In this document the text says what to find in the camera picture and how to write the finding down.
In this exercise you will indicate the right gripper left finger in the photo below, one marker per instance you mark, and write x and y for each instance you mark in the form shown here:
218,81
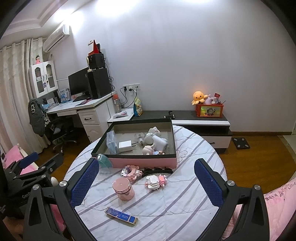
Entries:
39,222

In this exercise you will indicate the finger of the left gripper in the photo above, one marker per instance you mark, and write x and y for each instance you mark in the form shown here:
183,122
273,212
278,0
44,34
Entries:
46,164
28,160

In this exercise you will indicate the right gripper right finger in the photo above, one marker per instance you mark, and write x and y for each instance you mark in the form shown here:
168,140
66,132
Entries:
252,222

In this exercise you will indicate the clear teal dome container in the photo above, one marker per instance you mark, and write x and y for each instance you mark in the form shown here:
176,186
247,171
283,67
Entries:
105,165

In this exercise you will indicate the rose gold round jar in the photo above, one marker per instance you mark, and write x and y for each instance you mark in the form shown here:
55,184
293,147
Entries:
123,188

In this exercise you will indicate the pink block toy figure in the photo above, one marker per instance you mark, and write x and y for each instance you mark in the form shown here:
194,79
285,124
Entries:
131,172

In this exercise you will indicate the blue rectangular box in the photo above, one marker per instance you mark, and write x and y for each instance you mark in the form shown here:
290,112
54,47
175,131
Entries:
121,216

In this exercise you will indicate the white pink block toy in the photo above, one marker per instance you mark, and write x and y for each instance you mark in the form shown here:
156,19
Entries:
155,182

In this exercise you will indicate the black office chair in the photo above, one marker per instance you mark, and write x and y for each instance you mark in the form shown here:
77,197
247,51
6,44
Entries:
59,131

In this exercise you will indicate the beige curtain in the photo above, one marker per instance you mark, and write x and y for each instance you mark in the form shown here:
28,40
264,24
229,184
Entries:
16,91

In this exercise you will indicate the pink bed blanket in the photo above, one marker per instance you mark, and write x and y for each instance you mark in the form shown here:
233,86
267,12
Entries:
280,205

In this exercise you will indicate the dark jacket on chair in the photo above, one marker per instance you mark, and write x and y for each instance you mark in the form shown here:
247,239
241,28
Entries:
38,117

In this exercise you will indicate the clear blue plastic case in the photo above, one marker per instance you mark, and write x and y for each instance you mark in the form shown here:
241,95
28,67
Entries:
111,143

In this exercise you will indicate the white desk with drawers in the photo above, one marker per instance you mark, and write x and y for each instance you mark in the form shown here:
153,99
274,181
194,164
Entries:
94,114

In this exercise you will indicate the orange cap water bottle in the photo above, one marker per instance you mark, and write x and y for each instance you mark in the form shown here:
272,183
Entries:
117,103

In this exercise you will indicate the black computer monitor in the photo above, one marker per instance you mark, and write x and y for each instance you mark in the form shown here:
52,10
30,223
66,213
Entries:
78,83

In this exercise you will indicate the white small side cabinet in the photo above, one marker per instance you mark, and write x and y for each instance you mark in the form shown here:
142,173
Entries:
125,115

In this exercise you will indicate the striped white tablecloth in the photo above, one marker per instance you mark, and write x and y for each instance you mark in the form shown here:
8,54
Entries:
179,211

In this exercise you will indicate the black bathroom scale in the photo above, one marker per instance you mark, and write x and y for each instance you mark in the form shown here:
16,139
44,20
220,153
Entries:
240,143

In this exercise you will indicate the clear glass bottle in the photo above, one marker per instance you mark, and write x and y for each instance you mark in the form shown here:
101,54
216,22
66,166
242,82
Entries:
139,139

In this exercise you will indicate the black computer tower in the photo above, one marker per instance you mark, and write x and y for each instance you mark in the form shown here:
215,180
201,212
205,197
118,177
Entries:
99,85

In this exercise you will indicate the small doll figure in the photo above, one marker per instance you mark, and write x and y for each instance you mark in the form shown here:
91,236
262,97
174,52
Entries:
149,150

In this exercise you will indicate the snack bag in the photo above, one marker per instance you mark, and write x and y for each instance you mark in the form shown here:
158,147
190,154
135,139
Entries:
137,107

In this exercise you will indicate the pink black storage box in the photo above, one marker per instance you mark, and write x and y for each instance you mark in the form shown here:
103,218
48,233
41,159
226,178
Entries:
126,130

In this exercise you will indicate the pink doll on cabinet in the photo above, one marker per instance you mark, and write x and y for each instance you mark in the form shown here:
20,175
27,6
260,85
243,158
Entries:
37,59

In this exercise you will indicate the black white tv cabinet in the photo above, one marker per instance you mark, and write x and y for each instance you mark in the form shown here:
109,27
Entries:
216,131

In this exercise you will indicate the black speaker box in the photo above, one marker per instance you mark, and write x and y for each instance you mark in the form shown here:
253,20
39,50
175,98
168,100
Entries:
96,61

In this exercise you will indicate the red paper bag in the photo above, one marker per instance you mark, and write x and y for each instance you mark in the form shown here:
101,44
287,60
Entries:
93,48

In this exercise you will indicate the red cartoon storage box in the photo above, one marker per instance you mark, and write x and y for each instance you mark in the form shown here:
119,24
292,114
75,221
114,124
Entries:
209,111

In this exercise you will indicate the small black dumbbell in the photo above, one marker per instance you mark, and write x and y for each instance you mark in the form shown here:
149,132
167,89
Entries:
170,115

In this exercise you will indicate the white air conditioner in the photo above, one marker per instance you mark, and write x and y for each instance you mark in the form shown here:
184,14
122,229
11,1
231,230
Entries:
57,36

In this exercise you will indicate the orange octopus plush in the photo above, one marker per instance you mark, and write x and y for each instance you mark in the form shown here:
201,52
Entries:
199,97

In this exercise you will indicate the white wall cabinet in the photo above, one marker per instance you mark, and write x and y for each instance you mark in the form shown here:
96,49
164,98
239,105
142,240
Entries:
43,78

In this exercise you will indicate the white wall power strip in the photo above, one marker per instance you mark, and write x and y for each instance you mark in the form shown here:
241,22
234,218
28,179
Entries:
135,86

